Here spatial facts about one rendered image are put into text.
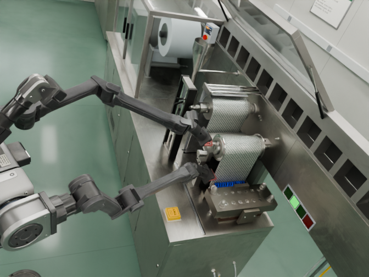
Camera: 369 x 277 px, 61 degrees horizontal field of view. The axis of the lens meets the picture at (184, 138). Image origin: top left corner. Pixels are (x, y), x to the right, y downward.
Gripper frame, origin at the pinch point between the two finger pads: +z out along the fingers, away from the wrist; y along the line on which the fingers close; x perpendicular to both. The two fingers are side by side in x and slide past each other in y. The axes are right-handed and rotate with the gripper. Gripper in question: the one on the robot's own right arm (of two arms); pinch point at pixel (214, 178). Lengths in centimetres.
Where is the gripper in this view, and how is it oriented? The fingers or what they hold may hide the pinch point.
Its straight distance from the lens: 181.1
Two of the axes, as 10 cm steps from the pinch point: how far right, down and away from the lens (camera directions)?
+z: 6.7, 3.7, 6.5
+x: 6.8, -6.6, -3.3
